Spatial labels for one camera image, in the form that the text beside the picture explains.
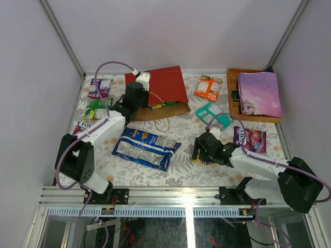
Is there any yellow M&Ms packet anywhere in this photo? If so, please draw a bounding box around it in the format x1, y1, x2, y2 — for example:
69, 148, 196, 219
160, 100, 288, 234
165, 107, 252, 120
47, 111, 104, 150
192, 148, 215, 165

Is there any teal snack packet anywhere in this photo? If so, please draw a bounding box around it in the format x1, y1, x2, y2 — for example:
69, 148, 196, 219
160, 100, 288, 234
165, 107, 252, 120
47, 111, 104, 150
195, 102, 233, 130

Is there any purple berries packet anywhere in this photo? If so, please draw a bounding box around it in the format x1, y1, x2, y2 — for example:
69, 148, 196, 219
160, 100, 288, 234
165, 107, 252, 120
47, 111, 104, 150
72, 121, 92, 136
233, 126, 267, 154

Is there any orange snack packet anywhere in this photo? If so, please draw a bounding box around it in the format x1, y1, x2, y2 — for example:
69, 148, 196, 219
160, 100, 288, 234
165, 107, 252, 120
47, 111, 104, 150
194, 75, 223, 102

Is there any yellow green candy packet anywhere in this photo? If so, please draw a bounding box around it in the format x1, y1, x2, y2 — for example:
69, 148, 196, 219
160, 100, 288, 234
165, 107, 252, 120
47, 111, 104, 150
150, 101, 179, 110

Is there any red brown paper bag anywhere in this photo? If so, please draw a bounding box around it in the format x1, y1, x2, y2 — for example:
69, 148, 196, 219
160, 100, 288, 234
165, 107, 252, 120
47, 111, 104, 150
133, 66, 190, 132

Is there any blue Doritos chips bag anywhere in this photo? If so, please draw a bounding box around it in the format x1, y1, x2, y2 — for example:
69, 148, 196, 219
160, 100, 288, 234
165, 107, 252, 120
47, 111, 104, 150
112, 127, 182, 172

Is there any red green snack packet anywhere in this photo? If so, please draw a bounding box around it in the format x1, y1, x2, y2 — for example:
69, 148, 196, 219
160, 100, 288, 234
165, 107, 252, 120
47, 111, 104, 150
84, 99, 107, 120

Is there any purple snack packet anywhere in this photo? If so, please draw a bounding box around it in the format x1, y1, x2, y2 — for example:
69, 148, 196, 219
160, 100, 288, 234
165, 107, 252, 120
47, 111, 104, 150
87, 79, 113, 99

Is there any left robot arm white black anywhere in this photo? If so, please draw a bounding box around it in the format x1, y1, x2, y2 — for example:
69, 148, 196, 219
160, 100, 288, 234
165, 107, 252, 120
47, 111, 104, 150
55, 80, 149, 204

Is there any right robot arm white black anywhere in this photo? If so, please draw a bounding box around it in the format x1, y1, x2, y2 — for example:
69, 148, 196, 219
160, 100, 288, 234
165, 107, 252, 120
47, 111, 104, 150
192, 131, 323, 213

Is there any black object in tray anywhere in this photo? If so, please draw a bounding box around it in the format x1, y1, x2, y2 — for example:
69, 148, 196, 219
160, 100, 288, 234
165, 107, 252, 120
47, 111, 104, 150
231, 89, 240, 102

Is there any floral table mat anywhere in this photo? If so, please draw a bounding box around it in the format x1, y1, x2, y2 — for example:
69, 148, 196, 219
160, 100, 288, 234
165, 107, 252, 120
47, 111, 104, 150
70, 74, 285, 187

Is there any purple princess cloth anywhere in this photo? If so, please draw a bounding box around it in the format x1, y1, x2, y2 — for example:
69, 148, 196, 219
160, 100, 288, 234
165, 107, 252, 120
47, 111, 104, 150
238, 72, 282, 118

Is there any orange wooden tray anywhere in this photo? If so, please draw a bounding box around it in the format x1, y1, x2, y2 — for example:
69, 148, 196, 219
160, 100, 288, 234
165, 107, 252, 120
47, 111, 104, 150
227, 68, 282, 123

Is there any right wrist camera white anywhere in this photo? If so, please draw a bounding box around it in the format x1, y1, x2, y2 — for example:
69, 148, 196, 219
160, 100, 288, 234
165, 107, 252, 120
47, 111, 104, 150
206, 127, 221, 140

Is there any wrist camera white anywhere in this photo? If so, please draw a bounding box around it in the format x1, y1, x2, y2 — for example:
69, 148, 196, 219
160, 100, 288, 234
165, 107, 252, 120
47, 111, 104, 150
132, 69, 151, 91
206, 127, 221, 140

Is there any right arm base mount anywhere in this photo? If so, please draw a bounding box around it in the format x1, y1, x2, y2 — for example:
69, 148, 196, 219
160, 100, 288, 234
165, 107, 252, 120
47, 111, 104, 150
214, 177, 261, 206

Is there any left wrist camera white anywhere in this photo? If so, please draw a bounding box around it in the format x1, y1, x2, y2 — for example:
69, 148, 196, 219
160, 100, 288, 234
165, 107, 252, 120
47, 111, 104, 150
132, 69, 151, 91

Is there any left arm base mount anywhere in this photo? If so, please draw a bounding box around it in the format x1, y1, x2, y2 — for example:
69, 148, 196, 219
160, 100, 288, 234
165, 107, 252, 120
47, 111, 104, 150
87, 182, 129, 206

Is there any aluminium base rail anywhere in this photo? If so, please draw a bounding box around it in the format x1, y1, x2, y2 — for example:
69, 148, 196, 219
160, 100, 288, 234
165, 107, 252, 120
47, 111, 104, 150
38, 186, 317, 218

